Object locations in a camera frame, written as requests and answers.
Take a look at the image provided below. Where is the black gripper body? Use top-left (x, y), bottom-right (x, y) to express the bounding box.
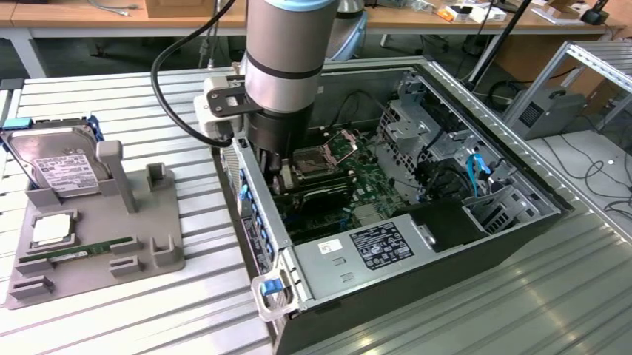
top-left (245, 105), bottom-right (316, 160)

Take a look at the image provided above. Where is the CPU socket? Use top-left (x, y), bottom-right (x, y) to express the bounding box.
top-left (290, 146), bottom-right (342, 181)

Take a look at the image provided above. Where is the dark RAM stick white label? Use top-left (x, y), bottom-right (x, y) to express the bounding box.
top-left (290, 175), bottom-right (354, 192)

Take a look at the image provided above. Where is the metal socket cover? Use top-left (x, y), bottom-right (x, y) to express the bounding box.
top-left (320, 128), bottom-right (359, 164)

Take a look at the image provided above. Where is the black expansion slot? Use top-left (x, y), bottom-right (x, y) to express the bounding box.
top-left (285, 220), bottom-right (342, 238)

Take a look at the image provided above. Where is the green motherboard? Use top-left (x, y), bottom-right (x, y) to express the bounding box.
top-left (246, 125), bottom-right (412, 246)

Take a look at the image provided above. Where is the grey metal drive cage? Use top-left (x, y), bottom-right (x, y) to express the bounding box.
top-left (377, 98), bottom-right (476, 193)

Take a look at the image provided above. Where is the grey power supply unit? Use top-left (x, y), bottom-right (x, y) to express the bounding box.
top-left (290, 213), bottom-right (440, 301)

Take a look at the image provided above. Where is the black plastic shroud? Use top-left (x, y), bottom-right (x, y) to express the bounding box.
top-left (395, 198), bottom-right (491, 255)

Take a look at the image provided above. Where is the grey parts rack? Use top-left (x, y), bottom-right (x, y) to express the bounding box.
top-left (2, 139), bottom-right (187, 311)

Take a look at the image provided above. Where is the cardboard box on desk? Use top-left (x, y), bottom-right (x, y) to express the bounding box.
top-left (146, 0), bottom-right (249, 18)

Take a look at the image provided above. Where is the silver hard disk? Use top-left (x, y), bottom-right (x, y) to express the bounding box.
top-left (0, 118), bottom-right (113, 199)

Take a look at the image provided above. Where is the open black PC case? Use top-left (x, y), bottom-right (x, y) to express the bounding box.
top-left (204, 55), bottom-right (578, 355)

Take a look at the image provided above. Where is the metal disk bay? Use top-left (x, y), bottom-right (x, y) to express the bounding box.
top-left (461, 183), bottom-right (534, 237)

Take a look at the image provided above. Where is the green RAM stick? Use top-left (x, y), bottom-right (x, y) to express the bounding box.
top-left (23, 236), bottom-right (135, 263)

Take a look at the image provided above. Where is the silver CPU chip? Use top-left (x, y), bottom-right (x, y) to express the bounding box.
top-left (30, 215), bottom-right (74, 246)

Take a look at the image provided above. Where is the black stand pole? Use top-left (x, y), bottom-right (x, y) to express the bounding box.
top-left (467, 0), bottom-right (536, 84)

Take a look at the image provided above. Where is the small white box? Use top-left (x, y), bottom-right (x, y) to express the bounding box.
top-left (468, 7), bottom-right (508, 22)

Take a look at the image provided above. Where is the grey computer tower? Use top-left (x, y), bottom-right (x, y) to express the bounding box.
top-left (503, 87), bottom-right (588, 141)

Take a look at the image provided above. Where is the small black device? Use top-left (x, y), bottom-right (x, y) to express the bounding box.
top-left (580, 0), bottom-right (612, 26)

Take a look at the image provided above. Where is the black looped wire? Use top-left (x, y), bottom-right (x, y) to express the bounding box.
top-left (333, 90), bottom-right (388, 129)

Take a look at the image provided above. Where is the thick black camera cable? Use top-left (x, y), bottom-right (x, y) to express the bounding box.
top-left (150, 0), bottom-right (234, 147)

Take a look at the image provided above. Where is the black wire bundle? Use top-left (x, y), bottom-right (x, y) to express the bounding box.
top-left (416, 161), bottom-right (472, 203)

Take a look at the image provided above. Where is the blue plastic disk rail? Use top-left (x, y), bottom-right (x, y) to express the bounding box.
top-left (85, 113), bottom-right (105, 143)

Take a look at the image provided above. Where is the blue disk wire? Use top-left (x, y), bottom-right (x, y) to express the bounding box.
top-left (465, 152), bottom-right (491, 200)

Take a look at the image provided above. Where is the wooden desk white frame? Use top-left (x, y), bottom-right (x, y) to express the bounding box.
top-left (365, 0), bottom-right (627, 38)
top-left (0, 0), bottom-right (249, 78)

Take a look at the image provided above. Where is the aluminium profile frame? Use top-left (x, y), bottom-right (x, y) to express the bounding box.
top-left (503, 39), bottom-right (632, 138)

